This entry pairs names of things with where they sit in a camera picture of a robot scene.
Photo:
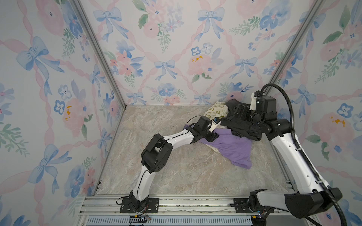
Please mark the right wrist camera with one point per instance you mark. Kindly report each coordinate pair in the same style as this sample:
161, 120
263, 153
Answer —
256, 101

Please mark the aluminium left corner post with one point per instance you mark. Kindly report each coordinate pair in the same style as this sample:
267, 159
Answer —
79, 10

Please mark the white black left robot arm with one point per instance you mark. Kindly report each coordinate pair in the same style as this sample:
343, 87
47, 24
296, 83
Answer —
157, 152

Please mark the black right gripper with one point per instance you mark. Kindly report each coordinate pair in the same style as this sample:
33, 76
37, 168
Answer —
245, 109

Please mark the aluminium corner post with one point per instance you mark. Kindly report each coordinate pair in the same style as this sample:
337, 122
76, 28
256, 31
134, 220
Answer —
284, 22
79, 10

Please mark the cream green printed cloth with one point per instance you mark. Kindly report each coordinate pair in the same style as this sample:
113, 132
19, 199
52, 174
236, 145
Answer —
219, 110

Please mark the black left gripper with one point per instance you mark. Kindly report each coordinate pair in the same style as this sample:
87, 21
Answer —
213, 137

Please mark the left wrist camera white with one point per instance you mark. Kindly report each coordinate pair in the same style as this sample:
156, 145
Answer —
213, 124

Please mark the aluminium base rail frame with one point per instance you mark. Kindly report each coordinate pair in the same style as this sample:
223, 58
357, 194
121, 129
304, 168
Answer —
180, 210

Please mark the dark grey cloth garment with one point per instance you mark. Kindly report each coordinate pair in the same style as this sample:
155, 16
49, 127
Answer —
240, 119

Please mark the aluminium right corner post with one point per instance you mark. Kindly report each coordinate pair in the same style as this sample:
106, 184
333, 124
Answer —
284, 22

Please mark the purple cloth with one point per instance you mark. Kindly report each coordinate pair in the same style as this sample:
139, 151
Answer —
236, 149

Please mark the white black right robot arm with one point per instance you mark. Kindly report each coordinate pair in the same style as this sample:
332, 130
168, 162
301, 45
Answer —
313, 194

